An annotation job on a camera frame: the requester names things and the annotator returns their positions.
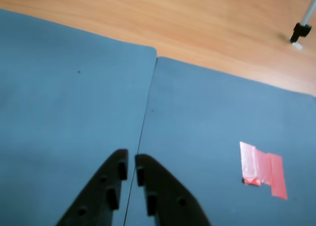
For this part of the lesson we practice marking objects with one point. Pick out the red tape patch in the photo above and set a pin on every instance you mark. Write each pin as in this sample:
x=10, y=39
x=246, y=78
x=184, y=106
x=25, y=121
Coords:
x=266, y=169

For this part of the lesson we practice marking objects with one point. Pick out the silver camera stand pole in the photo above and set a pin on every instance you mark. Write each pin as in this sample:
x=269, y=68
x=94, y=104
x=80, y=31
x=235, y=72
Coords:
x=302, y=30

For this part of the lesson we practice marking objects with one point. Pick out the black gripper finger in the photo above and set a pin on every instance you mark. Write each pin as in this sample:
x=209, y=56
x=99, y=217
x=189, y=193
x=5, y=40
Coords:
x=98, y=194
x=170, y=194

